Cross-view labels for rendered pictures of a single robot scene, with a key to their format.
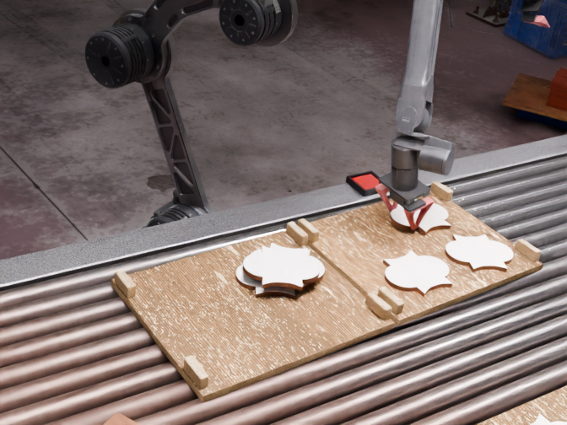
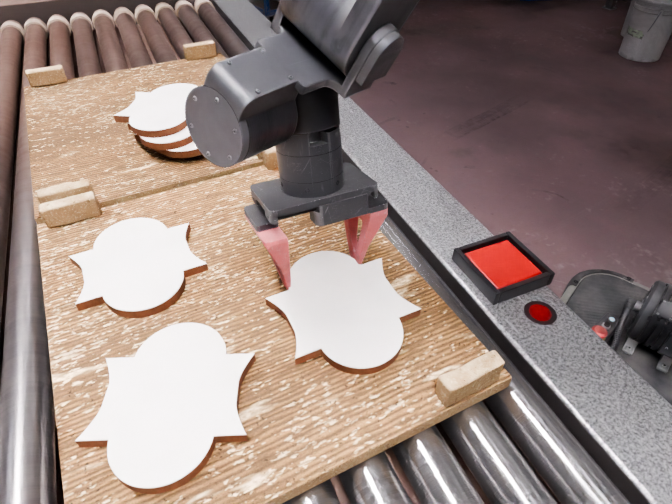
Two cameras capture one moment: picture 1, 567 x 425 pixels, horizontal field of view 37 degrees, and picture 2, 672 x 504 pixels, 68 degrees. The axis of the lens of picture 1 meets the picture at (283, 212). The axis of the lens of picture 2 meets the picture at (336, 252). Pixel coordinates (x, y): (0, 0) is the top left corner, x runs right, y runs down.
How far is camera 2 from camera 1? 190 cm
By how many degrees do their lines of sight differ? 77
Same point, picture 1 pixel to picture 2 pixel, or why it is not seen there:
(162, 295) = (183, 71)
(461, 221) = (336, 404)
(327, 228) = not seen: hidden behind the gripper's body
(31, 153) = not seen: outside the picture
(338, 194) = (451, 226)
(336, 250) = (239, 185)
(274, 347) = (58, 122)
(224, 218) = (350, 118)
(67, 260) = not seen: hidden behind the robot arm
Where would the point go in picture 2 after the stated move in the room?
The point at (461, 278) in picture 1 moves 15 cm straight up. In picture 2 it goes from (99, 336) to (31, 204)
